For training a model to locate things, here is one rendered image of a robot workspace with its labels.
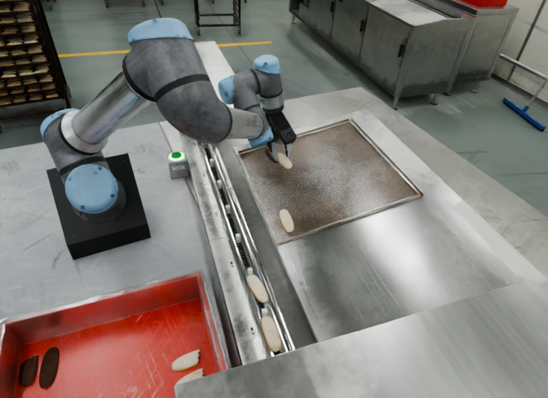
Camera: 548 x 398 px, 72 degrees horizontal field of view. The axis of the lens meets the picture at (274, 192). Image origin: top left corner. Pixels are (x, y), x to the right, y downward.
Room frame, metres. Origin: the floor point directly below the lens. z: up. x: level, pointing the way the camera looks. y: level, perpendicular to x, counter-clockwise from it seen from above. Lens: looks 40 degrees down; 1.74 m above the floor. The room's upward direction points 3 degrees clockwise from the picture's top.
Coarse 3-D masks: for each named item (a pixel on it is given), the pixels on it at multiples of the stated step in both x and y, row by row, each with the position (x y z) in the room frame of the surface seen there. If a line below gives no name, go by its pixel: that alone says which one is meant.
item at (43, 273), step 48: (144, 144) 1.37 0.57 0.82; (0, 192) 1.01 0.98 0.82; (48, 192) 1.02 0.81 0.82; (144, 192) 1.05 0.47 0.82; (0, 240) 0.79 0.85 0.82; (48, 240) 0.80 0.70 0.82; (144, 240) 0.82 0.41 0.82; (192, 240) 0.84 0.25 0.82; (0, 288) 0.61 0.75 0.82; (48, 288) 0.62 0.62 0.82; (96, 288) 0.63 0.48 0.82
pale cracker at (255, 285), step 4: (248, 276) 0.68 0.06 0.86; (252, 276) 0.67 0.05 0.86; (256, 276) 0.68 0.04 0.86; (248, 280) 0.66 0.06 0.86; (252, 280) 0.66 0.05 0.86; (256, 280) 0.66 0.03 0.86; (248, 284) 0.65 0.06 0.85; (252, 284) 0.65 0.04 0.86; (256, 284) 0.65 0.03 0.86; (260, 284) 0.65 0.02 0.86; (252, 288) 0.64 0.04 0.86; (256, 288) 0.64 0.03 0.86; (260, 288) 0.64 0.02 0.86; (264, 288) 0.64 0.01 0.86; (256, 292) 0.62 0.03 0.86; (260, 292) 0.62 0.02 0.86; (264, 292) 0.62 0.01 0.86; (256, 296) 0.61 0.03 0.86; (260, 296) 0.61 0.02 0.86; (264, 296) 0.61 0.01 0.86; (260, 300) 0.60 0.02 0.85; (264, 300) 0.60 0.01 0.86
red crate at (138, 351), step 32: (128, 320) 0.54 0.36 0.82; (160, 320) 0.54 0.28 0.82; (192, 320) 0.55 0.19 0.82; (32, 352) 0.44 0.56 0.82; (64, 352) 0.44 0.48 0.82; (96, 352) 0.45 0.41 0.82; (128, 352) 0.45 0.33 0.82; (160, 352) 0.46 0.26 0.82; (32, 384) 0.36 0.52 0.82; (64, 384) 0.37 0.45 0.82; (96, 384) 0.37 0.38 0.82; (128, 384) 0.38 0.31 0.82; (160, 384) 0.38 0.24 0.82
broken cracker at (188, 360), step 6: (186, 354) 0.45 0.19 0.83; (192, 354) 0.45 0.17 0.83; (198, 354) 0.45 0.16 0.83; (180, 360) 0.43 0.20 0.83; (186, 360) 0.43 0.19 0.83; (192, 360) 0.44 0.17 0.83; (198, 360) 0.44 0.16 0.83; (174, 366) 0.42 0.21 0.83; (180, 366) 0.42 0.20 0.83; (186, 366) 0.42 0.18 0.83; (192, 366) 0.42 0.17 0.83
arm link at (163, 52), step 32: (160, 32) 0.72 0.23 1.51; (128, 64) 0.71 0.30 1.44; (160, 64) 0.68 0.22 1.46; (192, 64) 0.70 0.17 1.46; (96, 96) 0.77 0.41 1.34; (128, 96) 0.72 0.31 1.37; (160, 96) 0.65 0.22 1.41; (64, 128) 0.78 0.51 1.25; (96, 128) 0.75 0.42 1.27; (64, 160) 0.75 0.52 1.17
